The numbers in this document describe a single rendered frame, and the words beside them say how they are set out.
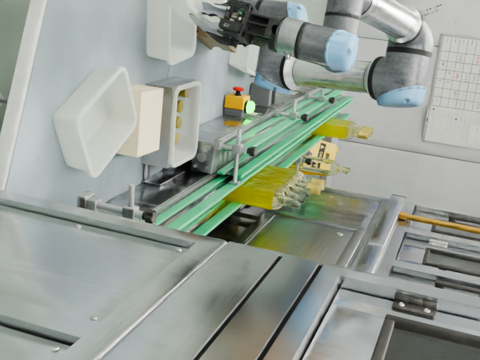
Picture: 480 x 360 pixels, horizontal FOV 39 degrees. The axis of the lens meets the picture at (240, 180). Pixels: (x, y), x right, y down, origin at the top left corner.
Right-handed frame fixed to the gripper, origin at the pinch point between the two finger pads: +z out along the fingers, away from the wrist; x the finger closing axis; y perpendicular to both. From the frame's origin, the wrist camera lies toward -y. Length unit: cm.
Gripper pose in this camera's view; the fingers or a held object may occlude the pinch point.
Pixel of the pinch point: (196, 15)
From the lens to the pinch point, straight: 149.5
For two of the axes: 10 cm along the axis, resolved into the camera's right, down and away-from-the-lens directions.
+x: -3.1, 9.5, 0.3
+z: -9.0, -3.1, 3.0
